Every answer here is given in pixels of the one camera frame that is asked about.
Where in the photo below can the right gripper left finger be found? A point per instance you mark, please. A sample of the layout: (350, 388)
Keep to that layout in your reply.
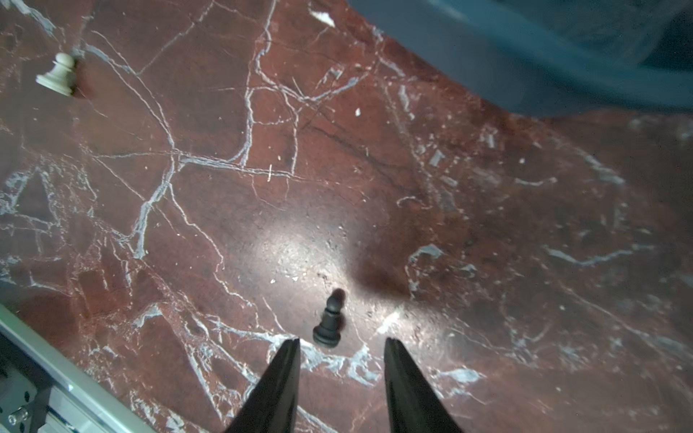
(272, 405)

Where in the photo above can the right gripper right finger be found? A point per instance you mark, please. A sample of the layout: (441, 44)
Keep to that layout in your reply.
(412, 405)

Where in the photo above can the teal plastic storage box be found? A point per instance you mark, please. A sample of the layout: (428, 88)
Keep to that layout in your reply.
(551, 58)

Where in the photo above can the small dark brown piece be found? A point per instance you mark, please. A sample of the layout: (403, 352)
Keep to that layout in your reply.
(328, 332)

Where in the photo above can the small white pawn left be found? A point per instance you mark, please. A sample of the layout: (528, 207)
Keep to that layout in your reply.
(61, 77)

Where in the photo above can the aluminium front rail frame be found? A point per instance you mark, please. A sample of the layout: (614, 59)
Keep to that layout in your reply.
(42, 391)

